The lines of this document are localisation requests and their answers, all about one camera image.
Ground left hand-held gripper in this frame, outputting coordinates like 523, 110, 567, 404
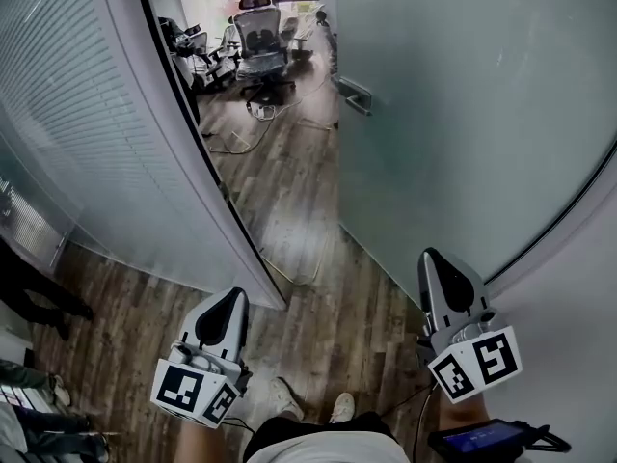
149, 286, 254, 428

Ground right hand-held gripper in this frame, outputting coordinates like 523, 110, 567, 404
416, 247, 525, 405

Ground frosted glass door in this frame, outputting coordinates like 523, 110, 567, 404
334, 0, 617, 311

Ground metal door handle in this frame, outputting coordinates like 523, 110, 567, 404
337, 76, 374, 117

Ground person's right forearm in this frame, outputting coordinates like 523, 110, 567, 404
435, 392, 489, 437

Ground person's left forearm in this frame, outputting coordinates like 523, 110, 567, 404
174, 418, 227, 463

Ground person's left white shoe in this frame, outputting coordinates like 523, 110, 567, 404
268, 376, 306, 422

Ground person's white shoe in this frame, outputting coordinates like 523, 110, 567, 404
328, 392, 357, 424
268, 376, 306, 422

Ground person's black shorts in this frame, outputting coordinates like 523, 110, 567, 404
242, 411, 397, 460

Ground black handheld screen device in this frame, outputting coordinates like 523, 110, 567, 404
426, 417, 534, 458

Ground person's right white shoe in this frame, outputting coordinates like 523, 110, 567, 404
328, 392, 357, 424

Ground person's white shirt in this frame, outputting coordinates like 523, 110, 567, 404
244, 432, 412, 463

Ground frosted glass partition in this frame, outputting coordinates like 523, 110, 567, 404
0, 127, 83, 279

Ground glass partition with blinds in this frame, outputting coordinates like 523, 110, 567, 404
0, 0, 264, 303

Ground black office chair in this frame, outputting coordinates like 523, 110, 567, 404
156, 15, 214, 74

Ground grey office chair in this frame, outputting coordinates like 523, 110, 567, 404
228, 0, 298, 106

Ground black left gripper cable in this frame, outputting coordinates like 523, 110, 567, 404
222, 416, 256, 437

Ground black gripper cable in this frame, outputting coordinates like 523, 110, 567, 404
379, 384, 439, 436
222, 416, 256, 437

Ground thin floor cable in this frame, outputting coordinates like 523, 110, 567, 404
259, 227, 334, 288
206, 77, 339, 157

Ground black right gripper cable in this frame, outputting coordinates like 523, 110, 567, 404
379, 384, 439, 436

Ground white partition end post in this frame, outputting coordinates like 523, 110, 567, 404
95, 0, 290, 312

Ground black looped cable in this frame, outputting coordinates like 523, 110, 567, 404
523, 422, 574, 453

